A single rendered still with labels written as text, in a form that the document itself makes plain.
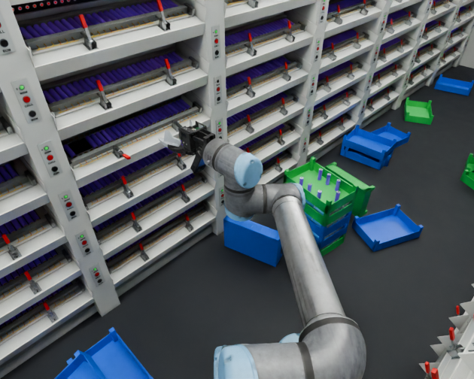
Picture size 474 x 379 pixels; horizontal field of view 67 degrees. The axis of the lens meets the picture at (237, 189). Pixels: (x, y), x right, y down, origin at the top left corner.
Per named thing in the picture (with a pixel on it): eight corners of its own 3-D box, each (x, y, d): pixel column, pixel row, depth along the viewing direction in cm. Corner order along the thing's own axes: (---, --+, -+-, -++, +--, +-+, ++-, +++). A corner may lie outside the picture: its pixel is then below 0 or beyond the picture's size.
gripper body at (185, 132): (195, 119, 114) (220, 131, 107) (197, 143, 119) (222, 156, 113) (175, 128, 110) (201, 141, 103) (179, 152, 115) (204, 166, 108)
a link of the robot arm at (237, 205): (262, 222, 109) (264, 190, 102) (224, 224, 108) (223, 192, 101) (259, 204, 116) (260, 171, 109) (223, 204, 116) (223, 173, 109)
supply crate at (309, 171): (355, 198, 175) (359, 185, 169) (326, 215, 165) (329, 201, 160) (311, 168, 193) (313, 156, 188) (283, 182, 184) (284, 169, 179)
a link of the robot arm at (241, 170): (241, 196, 99) (242, 166, 93) (211, 178, 106) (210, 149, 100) (264, 183, 104) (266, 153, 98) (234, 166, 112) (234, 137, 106)
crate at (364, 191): (358, 218, 209) (367, 213, 213) (366, 192, 197) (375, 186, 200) (320, 192, 228) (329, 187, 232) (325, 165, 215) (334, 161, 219)
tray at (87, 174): (209, 126, 157) (212, 109, 150) (77, 189, 124) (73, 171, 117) (180, 101, 164) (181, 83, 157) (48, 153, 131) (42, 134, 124)
